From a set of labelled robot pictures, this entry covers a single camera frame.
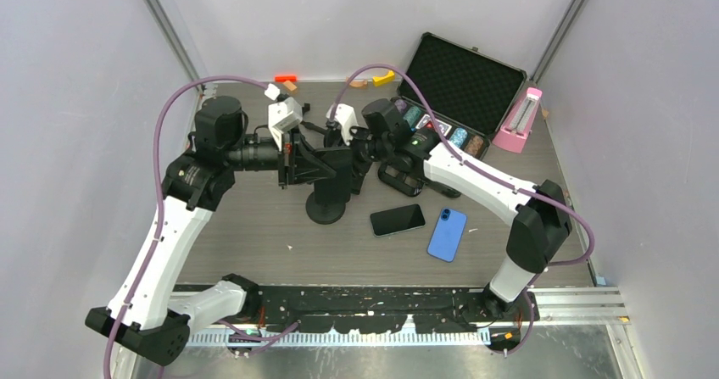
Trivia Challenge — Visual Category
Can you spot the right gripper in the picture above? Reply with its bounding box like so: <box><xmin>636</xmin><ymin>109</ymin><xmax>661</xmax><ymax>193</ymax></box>
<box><xmin>332</xmin><ymin>124</ymin><xmax>392</xmax><ymax>180</ymax></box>

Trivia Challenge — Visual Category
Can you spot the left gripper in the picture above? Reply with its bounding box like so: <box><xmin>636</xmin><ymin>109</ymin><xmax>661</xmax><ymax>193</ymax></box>
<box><xmin>224</xmin><ymin>124</ymin><xmax>335</xmax><ymax>188</ymax></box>

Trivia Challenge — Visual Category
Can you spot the black smartphone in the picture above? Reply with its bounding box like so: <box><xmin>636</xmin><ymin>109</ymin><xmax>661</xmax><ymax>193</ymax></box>
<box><xmin>314</xmin><ymin>146</ymin><xmax>353</xmax><ymax>205</ymax></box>

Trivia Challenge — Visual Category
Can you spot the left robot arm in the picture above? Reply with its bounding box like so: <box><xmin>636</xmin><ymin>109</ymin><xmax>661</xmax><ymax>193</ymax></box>
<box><xmin>86</xmin><ymin>95</ymin><xmax>335</xmax><ymax>367</ymax></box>

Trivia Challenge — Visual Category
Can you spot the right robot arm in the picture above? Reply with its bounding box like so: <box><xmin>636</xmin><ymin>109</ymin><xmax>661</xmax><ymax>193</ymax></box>
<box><xmin>326</xmin><ymin>99</ymin><xmax>572</xmax><ymax>320</ymax></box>

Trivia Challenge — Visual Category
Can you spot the small-clamp black phone stand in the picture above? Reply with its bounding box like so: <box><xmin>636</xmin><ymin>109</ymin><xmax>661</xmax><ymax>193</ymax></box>
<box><xmin>300</xmin><ymin>103</ymin><xmax>327</xmax><ymax>136</ymax></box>

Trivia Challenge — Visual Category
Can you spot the purple chip stack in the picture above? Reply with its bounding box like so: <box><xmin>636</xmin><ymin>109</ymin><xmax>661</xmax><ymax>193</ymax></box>
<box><xmin>393</xmin><ymin>99</ymin><xmax>407</xmax><ymax>113</ymax></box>

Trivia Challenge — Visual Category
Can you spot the green chip stack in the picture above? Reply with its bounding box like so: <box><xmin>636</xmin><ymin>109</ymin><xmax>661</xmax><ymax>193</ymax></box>
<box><xmin>403</xmin><ymin>106</ymin><xmax>422</xmax><ymax>128</ymax></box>

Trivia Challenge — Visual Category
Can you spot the brown wooden arch block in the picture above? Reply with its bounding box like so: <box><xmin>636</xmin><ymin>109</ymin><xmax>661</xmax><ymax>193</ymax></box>
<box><xmin>346</xmin><ymin>77</ymin><xmax>369</xmax><ymax>89</ymax></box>

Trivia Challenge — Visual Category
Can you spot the yellow wooden block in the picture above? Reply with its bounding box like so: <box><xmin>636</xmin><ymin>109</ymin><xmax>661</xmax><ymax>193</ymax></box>
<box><xmin>371</xmin><ymin>70</ymin><xmax>396</xmax><ymax>87</ymax></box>

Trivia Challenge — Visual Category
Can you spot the tan wooden block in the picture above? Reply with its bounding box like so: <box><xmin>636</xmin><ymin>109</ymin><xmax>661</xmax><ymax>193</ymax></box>
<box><xmin>282</xmin><ymin>81</ymin><xmax>298</xmax><ymax>94</ymax></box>

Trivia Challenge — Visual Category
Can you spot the dark green-edged smartphone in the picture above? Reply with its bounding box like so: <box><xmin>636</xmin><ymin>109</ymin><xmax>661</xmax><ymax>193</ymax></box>
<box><xmin>370</xmin><ymin>204</ymin><xmax>426</xmax><ymax>237</ymax></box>

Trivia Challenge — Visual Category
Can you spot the orange wooden block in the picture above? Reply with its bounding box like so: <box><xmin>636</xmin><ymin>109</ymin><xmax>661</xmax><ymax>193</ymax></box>
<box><xmin>274</xmin><ymin>75</ymin><xmax>298</xmax><ymax>82</ymax></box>

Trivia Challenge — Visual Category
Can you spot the light blue chip stack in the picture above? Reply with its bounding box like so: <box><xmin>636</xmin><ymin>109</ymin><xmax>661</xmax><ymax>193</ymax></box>
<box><xmin>449</xmin><ymin>127</ymin><xmax>469</xmax><ymax>148</ymax></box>

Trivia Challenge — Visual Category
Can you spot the brown chip stack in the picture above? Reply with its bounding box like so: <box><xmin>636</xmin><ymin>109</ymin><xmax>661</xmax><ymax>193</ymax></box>
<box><xmin>464</xmin><ymin>135</ymin><xmax>484</xmax><ymax>157</ymax></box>

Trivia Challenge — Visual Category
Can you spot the black poker chip case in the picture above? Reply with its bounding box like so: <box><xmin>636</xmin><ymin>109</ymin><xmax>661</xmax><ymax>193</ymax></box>
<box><xmin>377</xmin><ymin>31</ymin><xmax>528</xmax><ymax>199</ymax></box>

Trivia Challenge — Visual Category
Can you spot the blue smartphone face down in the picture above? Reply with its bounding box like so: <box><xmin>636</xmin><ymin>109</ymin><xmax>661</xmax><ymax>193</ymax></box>
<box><xmin>427</xmin><ymin>208</ymin><xmax>467</xmax><ymax>263</ymax></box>

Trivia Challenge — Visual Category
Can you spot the pink metronome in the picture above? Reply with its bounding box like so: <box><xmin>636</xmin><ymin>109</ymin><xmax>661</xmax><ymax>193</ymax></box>
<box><xmin>492</xmin><ymin>87</ymin><xmax>543</xmax><ymax>153</ymax></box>

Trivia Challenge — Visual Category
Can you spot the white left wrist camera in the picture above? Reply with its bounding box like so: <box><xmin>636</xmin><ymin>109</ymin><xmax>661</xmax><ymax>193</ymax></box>
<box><xmin>267</xmin><ymin>97</ymin><xmax>303</xmax><ymax>151</ymax></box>

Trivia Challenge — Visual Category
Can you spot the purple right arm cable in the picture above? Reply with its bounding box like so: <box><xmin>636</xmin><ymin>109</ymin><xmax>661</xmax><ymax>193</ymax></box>
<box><xmin>327</xmin><ymin>64</ymin><xmax>597</xmax><ymax>358</ymax></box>

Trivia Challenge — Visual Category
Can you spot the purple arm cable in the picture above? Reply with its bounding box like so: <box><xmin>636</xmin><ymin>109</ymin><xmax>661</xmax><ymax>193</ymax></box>
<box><xmin>103</xmin><ymin>75</ymin><xmax>302</xmax><ymax>379</ymax></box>
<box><xmin>327</xmin><ymin>64</ymin><xmax>597</xmax><ymax>358</ymax></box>

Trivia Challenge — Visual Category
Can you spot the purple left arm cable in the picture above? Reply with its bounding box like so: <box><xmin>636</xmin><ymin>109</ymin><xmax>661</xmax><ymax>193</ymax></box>
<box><xmin>103</xmin><ymin>75</ymin><xmax>302</xmax><ymax>379</ymax></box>

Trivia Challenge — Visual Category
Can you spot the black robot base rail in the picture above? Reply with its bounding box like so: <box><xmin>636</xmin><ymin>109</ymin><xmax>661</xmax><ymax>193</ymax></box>
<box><xmin>224</xmin><ymin>286</ymin><xmax>539</xmax><ymax>335</ymax></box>

